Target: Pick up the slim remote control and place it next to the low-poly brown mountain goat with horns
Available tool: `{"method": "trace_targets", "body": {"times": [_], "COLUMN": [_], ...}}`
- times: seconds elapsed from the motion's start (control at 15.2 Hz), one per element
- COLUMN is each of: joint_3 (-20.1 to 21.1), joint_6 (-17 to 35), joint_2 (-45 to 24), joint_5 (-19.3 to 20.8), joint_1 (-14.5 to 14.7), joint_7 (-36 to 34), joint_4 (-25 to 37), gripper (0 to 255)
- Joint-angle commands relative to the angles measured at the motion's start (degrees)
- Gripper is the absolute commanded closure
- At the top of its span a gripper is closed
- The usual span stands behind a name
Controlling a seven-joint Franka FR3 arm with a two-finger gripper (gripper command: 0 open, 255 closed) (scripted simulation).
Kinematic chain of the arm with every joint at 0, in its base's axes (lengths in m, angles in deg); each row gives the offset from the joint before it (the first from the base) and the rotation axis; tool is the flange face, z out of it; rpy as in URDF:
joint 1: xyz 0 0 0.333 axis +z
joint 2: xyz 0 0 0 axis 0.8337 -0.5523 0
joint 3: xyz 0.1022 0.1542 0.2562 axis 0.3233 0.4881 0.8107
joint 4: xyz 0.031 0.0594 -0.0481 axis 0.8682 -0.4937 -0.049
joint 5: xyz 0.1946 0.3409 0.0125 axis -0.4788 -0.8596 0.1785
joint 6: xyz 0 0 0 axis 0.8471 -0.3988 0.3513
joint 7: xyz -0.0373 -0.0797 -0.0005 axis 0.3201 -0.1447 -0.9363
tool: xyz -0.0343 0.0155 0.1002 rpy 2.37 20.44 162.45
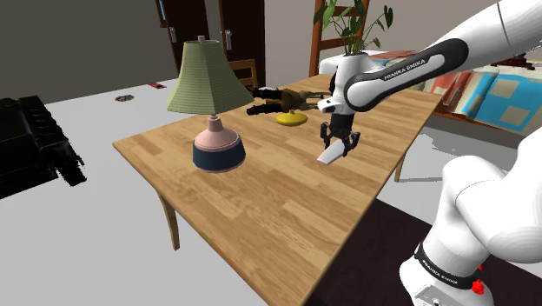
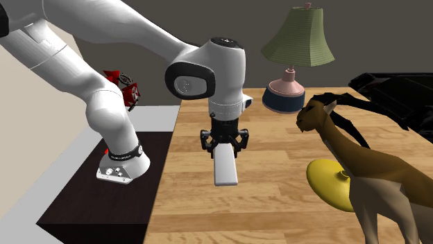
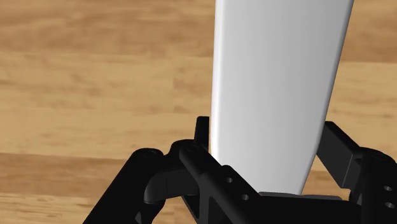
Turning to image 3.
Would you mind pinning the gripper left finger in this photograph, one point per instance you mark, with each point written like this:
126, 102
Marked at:
204, 173

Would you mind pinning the white tall tapered object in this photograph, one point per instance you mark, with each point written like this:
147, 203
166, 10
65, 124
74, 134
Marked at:
273, 93

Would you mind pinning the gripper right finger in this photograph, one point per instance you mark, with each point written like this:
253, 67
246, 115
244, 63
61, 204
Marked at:
377, 180

